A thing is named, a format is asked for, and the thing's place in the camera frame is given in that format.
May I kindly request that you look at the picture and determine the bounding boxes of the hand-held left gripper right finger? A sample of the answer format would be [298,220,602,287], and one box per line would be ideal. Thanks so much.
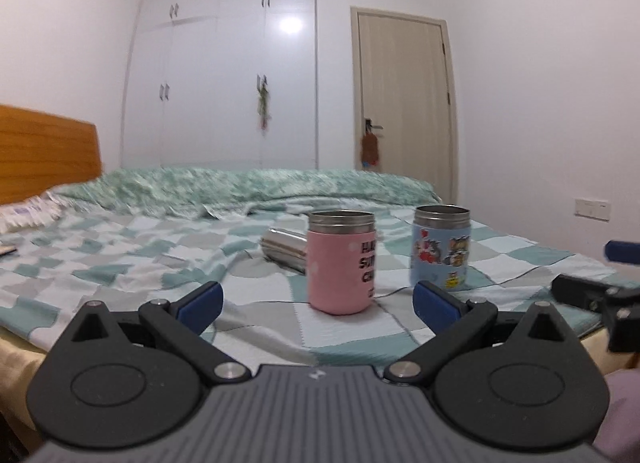
[382,280,586,386]

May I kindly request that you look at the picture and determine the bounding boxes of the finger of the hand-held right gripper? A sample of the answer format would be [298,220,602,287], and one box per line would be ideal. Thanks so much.
[604,240,640,265]
[551,273,640,355]

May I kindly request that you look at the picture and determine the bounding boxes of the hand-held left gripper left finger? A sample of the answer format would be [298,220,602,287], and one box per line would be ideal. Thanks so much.
[47,281,252,387]

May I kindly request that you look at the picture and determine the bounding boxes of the silver steel cup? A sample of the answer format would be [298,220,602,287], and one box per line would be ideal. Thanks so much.
[260,227,310,275]

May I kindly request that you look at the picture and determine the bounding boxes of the blue cartoon cup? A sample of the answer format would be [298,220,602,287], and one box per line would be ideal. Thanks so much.
[410,205,472,290]

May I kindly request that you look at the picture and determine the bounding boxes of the pink cup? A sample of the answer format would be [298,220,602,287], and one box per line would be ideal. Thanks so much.
[306,210,377,316]

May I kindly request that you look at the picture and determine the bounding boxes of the checkered blanket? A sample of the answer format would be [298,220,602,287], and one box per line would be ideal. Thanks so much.
[0,193,626,369]

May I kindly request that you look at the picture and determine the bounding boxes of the green floral quilt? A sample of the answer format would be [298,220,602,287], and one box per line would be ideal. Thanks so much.
[50,166,437,220]

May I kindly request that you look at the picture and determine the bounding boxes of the purple cloth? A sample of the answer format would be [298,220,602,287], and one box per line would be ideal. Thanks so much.
[592,368,640,463]

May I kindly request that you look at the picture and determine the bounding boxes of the brown hanging ornament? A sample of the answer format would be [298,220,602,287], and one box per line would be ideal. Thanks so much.
[361,133,380,172]

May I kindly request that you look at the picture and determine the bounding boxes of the white patterned pillow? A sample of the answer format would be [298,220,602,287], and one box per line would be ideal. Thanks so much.
[0,194,66,235]

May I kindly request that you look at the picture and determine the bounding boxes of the green hanging ornament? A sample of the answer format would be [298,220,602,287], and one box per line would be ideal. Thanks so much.
[256,75,273,132]

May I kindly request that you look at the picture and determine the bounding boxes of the wooden headboard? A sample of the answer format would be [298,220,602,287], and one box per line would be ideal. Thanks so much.
[0,104,103,206]

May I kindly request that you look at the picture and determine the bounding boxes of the beige door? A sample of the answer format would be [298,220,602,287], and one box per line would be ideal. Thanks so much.
[350,6,460,204]

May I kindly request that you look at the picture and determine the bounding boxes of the white wardrobe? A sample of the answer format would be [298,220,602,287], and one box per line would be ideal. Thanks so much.
[120,0,320,171]

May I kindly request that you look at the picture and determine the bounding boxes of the white wall socket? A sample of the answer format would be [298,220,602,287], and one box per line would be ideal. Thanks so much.
[574,198,612,222]

